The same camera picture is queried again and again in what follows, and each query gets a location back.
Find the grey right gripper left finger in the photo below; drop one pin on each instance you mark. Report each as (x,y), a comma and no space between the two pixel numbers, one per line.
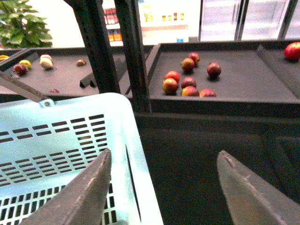
(82,201)

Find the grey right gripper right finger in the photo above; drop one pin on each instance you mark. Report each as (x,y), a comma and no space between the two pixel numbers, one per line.
(250,199)

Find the light blue plastic basket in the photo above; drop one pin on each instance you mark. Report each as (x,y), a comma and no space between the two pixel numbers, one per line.
(45,145)

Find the beige mango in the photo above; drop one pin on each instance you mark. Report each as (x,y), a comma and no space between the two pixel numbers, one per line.
(46,63)

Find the black fruit tray right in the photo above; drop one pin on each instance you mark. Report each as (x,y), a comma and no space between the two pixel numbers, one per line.
(247,85)

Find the black fruit tray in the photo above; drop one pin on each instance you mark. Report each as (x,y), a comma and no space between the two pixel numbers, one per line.
(61,82)
(247,85)

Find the black fruit tray left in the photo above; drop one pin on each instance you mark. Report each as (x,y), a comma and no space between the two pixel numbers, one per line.
(61,82)

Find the dark red apple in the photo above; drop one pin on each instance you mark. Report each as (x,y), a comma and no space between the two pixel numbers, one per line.
(214,70)

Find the brown kiwi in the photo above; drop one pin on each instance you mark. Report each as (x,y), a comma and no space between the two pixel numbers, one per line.
(81,63)

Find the red yellow apple front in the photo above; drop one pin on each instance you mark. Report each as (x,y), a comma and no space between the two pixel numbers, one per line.
(170,86)

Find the red apple in tray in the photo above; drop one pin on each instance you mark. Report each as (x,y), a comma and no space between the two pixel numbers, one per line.
(174,75)

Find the red apple far right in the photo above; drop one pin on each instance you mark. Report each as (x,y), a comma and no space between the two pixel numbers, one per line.
(292,51)

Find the yellow starfruit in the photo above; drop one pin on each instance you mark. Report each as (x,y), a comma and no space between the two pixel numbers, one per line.
(3,57)

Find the green potted plant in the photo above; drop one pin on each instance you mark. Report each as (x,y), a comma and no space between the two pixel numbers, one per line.
(20,27)

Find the bottle shelf background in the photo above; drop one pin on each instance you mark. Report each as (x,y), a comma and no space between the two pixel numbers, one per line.
(159,24)

